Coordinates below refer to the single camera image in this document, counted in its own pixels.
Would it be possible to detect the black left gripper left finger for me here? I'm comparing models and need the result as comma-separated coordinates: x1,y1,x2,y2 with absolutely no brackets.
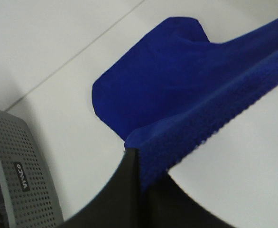
59,149,140,228

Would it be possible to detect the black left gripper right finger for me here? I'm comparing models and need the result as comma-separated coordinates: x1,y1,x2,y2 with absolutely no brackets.
140,174,227,228

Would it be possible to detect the blue towel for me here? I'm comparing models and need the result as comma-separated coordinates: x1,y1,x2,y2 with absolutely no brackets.
92,17,278,190

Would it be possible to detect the grey perforated plastic basket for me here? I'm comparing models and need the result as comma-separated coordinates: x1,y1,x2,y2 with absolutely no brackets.
0,110,64,228

